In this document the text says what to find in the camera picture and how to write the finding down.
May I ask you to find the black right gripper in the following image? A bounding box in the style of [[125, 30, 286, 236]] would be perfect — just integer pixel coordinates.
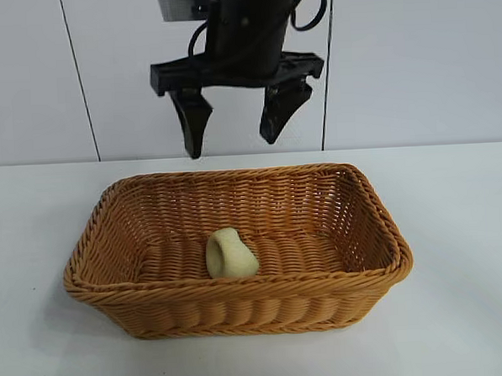
[[146, 0, 330, 162]]

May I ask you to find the pale green round pastry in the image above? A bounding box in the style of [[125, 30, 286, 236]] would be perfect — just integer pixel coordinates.
[[204, 226, 260, 280]]

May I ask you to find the brown woven wicker basket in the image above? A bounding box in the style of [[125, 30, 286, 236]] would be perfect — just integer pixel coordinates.
[[55, 157, 417, 345]]

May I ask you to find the black right camera cable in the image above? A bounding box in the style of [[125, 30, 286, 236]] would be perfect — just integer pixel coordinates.
[[186, 19, 212, 60]]

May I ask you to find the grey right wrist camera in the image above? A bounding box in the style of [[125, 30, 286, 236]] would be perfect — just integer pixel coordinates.
[[158, 0, 226, 24]]

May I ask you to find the black right gripper looped cable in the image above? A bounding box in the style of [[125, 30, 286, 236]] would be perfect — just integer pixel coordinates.
[[289, 0, 326, 32]]

